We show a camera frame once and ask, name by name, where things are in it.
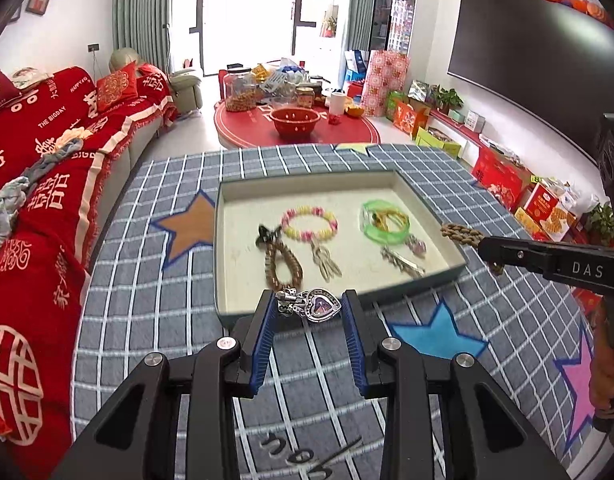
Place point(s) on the plate of oranges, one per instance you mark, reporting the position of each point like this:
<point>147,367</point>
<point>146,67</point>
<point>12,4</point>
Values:
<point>356,110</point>

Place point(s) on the red plastic bowl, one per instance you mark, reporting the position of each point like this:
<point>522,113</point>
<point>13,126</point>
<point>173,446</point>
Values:
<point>294,122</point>

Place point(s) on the black hair claw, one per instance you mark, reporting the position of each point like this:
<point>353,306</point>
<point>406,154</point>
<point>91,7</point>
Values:
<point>264,237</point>

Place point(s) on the pink gem pendant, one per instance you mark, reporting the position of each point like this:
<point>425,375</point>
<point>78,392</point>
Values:
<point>418,246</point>

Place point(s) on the large red gift box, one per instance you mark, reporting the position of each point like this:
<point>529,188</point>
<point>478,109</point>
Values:
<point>499,177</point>

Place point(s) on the red round table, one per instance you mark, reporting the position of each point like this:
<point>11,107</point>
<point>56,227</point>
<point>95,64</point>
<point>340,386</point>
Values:
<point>247,127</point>

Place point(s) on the grey twisted cloth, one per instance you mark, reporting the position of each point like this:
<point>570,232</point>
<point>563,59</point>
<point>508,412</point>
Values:
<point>62,152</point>

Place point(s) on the silver hair clip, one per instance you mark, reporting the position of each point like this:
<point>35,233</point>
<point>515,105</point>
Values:
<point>402,260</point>

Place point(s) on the grey checkered tablecloth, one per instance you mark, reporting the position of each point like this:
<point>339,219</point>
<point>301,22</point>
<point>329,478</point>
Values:
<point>152,285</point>

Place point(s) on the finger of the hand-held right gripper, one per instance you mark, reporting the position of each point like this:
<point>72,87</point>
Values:
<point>522,255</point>

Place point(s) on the orange red snack box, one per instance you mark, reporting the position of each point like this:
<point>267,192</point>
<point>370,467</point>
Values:
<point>542,202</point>

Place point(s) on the green potted plant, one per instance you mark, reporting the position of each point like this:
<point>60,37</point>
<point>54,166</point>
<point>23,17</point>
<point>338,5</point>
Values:
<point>447,97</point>
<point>601,220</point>

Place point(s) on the red gold patterned cushion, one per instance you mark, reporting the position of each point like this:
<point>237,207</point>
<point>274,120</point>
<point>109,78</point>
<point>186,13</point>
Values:
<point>116,87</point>

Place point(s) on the black television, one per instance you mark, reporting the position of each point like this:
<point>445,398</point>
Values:
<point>527,60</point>

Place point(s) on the white cup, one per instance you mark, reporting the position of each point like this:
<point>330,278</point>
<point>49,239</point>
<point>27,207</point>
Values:
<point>338,104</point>

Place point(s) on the green translucent bangle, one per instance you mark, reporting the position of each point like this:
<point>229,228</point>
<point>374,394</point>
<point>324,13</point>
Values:
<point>372,232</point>

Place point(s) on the pile of snack packets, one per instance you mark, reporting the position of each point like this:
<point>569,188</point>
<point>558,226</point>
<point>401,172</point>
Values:
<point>289,82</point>

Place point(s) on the light grey crumpled cloth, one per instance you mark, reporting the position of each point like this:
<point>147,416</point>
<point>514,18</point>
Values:
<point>2,210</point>

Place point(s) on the glass door cabinet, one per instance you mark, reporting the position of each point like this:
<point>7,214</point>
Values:
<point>397,5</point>

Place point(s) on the person's right hand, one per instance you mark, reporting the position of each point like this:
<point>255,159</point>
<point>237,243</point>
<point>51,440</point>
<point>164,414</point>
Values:
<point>604,375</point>

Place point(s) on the grey-green cardboard tray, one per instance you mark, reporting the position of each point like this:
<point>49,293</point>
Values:
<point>242,220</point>

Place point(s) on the blue white paper bag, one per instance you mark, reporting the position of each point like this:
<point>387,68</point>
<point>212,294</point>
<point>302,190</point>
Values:
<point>357,65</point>

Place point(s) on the red white patterned gift box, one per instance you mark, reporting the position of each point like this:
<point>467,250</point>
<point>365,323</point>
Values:
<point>384,82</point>

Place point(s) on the grey-green curtain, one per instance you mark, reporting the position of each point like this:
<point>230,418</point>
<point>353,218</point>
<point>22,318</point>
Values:
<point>142,15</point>
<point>362,5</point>

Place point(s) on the red printed sofa cover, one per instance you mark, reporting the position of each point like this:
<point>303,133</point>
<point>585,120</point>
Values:
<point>42,200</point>

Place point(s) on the clear plastic snack jar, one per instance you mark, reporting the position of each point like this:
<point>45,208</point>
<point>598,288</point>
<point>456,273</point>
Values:
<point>239,91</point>

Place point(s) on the framed wall picture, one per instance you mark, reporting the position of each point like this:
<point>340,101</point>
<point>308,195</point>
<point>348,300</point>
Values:
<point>38,1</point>

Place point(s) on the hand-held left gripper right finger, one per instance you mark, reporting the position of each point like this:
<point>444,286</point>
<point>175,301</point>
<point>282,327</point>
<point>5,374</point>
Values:
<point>354,340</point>

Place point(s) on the round white patterned cushion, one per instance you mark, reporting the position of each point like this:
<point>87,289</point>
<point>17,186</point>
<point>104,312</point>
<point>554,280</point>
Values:
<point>29,77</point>

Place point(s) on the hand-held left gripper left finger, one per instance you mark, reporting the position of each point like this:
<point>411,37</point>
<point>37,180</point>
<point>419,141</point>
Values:
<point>264,335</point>

